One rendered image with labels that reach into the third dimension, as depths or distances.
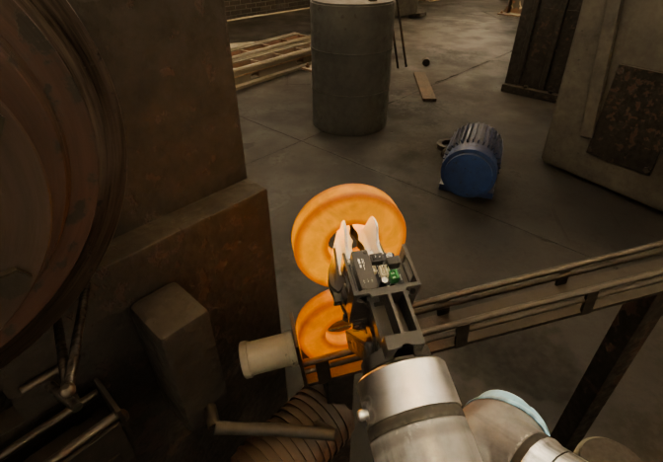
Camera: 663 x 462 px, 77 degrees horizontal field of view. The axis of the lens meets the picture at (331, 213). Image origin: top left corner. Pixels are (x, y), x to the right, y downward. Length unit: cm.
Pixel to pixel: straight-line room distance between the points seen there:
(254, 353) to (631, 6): 243
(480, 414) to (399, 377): 18
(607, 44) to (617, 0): 20
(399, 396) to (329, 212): 23
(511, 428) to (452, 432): 16
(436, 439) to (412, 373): 5
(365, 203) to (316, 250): 9
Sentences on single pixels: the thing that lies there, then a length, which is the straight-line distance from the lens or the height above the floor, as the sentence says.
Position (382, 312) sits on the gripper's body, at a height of 93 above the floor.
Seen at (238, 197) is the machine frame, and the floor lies 87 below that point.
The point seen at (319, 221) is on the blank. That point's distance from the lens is 52.
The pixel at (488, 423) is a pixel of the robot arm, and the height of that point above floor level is 79.
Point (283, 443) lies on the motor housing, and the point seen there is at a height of 53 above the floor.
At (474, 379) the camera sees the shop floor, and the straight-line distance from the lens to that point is 159.
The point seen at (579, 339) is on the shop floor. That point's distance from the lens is 186.
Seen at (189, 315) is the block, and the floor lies 80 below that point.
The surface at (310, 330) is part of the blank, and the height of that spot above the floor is 73.
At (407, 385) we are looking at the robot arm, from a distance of 40.
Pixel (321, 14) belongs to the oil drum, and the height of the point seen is 81.
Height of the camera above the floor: 125
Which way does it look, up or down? 34 degrees down
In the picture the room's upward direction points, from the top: straight up
